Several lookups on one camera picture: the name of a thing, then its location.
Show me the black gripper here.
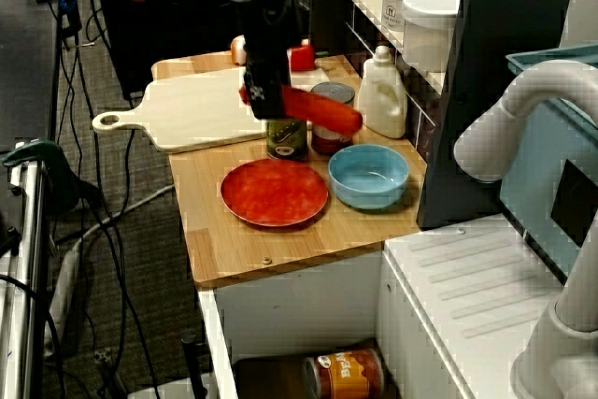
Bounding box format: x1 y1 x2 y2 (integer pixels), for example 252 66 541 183
227 0 301 120

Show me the green pea can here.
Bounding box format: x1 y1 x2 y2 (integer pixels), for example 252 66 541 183
265 117 310 162

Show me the red toy sausage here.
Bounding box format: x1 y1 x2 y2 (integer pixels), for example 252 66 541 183
237 84 364 134

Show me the red chili pepper toy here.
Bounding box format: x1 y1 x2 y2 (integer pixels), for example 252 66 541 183
287 38 329 72

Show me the tomato can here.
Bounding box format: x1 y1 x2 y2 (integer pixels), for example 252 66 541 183
310 81 355 156

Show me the light wooden cutting board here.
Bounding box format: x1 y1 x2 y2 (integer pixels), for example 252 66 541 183
92 64 331 154

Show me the red plate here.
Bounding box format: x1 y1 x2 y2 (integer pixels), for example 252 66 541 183
220 158 330 228

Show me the white detergent bottle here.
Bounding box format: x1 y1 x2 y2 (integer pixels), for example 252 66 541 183
357 44 408 139

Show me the black equipment box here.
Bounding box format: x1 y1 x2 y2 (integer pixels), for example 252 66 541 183
95 0 249 100

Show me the blue bowl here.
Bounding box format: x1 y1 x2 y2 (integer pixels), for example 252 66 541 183
326 144 409 211

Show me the white lidded plastic jar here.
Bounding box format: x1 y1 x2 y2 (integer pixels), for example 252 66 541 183
379 0 434 43
401 0 463 72

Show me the dark shelf unit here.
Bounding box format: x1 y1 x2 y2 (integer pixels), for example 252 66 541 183
307 0 581 232

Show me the green clamp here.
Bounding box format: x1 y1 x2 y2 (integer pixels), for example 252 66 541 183
1 136 81 214

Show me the gray toy faucet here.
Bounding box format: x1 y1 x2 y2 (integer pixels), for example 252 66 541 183
453 58 598 399

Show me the white power strip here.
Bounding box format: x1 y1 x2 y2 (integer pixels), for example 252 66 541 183
43 238 84 359

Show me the orange beans can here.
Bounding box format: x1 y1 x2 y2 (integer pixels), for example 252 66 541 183
303 347 387 399

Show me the white cable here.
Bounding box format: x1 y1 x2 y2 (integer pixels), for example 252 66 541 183
68 182 178 251

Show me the thin black cable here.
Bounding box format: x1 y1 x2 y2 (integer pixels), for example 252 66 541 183
59 0 163 399

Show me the black bar handle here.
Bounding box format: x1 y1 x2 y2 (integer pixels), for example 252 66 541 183
180 330 209 399

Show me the aluminium rail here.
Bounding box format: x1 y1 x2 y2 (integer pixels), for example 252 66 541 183
0 140 49 399

